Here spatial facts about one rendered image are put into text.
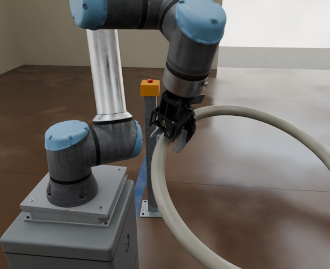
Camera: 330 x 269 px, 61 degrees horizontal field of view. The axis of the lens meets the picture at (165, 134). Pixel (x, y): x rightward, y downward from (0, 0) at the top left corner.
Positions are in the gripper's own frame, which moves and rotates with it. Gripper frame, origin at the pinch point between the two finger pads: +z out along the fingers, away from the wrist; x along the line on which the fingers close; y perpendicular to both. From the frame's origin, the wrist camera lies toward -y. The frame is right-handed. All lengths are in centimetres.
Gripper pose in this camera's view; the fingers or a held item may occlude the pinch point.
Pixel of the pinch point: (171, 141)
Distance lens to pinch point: 76.0
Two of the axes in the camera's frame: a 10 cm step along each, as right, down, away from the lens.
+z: -1.7, 6.7, 7.2
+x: 8.0, 5.2, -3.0
